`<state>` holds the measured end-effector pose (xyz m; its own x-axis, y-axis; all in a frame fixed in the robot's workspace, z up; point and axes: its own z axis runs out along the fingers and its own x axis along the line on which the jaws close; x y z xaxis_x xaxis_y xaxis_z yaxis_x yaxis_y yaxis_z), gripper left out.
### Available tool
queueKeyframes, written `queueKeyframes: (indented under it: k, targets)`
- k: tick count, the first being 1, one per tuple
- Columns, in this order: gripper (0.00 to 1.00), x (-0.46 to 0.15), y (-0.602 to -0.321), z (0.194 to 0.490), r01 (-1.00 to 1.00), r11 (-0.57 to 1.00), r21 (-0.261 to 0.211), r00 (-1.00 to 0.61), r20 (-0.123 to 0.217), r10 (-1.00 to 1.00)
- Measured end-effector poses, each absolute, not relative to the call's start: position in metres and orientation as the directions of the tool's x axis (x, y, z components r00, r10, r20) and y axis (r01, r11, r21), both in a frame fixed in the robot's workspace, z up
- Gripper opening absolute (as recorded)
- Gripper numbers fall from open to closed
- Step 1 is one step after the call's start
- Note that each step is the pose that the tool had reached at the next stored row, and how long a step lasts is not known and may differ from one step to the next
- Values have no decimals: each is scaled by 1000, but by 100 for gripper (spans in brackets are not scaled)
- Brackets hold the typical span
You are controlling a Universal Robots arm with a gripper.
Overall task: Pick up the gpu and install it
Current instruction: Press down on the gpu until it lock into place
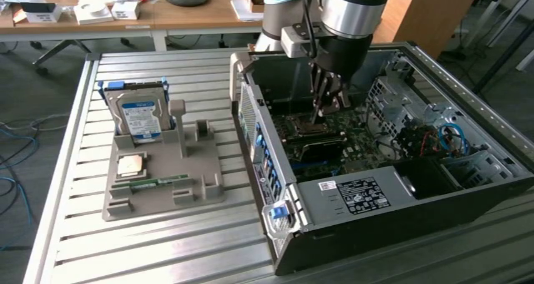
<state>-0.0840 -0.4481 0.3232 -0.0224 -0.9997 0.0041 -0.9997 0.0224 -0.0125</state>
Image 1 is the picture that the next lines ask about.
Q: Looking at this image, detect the metal disk bay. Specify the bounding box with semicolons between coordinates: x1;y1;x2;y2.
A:
439;151;513;190

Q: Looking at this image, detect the white box with black lid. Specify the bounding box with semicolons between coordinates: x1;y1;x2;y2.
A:
19;2;62;24

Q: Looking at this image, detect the white labelled box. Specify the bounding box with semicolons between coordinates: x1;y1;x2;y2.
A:
110;1;141;21

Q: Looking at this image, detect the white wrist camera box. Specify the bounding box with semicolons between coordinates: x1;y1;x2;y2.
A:
278;23;324;59

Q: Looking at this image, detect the grey floor cable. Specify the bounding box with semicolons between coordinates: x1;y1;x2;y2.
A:
0;113;70;132

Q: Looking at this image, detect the wooden cabinet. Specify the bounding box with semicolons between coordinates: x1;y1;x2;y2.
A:
372;0;487;59

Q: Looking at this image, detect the flat white box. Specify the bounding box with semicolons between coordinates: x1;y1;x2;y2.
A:
73;1;114;25

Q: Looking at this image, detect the wooden desk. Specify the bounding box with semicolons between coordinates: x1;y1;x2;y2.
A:
0;0;383;52

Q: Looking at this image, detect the green RAM stick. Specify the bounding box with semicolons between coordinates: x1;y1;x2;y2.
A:
110;174;189;193

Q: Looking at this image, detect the CPU chip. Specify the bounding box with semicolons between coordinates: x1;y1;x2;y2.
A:
116;156;145;178

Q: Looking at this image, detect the hard disk in blue carrier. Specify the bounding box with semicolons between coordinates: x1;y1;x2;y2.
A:
97;76;174;141

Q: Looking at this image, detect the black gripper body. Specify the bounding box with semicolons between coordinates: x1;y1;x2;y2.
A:
309;34;375;79

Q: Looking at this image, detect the blue wire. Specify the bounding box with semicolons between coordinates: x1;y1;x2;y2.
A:
439;123;471;156

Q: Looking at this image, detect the blue expansion slot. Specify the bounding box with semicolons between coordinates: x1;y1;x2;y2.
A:
290;160;329;170

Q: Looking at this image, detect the CPU socket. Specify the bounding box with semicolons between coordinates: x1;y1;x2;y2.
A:
286;114;329;138

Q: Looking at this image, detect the black open PC case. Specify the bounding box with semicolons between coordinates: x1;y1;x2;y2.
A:
228;41;534;277

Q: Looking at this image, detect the blue case latch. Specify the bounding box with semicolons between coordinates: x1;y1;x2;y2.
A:
268;205;289;220

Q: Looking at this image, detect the coloured wire bundle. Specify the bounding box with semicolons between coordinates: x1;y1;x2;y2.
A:
395;124;443;158

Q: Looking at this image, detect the white tape roll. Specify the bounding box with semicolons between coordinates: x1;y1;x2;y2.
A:
78;2;108;16

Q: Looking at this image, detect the black graphics card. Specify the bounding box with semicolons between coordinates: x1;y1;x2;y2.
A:
297;136;348;160

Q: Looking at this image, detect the green motherboard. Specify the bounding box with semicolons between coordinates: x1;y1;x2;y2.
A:
269;96;401;183

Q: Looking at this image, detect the black plastic fan shroud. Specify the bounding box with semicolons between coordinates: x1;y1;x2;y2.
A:
393;157;464;200

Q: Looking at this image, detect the blue floor cable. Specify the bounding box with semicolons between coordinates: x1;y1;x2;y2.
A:
0;121;41;252

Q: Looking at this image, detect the white paper booklet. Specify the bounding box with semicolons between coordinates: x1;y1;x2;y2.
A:
229;0;264;21

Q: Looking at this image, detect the grey parts rack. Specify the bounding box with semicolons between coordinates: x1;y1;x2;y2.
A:
101;99;228;223

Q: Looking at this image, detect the grey power supply unit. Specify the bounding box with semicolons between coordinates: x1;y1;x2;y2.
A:
296;166;417;227

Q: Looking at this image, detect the black camera cable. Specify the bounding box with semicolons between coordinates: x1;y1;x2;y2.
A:
301;0;319;58

